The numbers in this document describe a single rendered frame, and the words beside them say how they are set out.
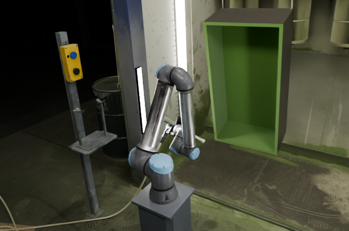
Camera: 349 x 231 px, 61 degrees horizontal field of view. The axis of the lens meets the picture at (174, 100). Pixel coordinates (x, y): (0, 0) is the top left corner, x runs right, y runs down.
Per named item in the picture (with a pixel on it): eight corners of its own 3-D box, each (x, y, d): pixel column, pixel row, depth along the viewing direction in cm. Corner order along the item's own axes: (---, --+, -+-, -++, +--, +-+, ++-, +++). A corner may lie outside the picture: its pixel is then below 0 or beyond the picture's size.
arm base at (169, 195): (167, 208, 180) (166, 195, 177) (143, 198, 190) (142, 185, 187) (183, 190, 195) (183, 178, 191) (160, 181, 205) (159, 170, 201)
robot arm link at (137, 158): (140, 177, 187) (172, 64, 184) (123, 167, 198) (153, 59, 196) (156, 176, 198) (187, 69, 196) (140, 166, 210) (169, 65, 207)
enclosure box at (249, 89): (227, 120, 315) (220, 8, 252) (285, 131, 286) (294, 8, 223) (214, 139, 291) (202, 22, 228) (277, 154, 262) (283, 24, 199)
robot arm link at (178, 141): (176, 153, 210) (184, 138, 213) (165, 148, 218) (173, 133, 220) (183, 158, 217) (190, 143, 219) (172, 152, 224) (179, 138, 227)
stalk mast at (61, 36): (95, 209, 274) (61, 31, 213) (99, 212, 271) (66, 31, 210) (90, 213, 269) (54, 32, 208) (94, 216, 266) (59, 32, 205)
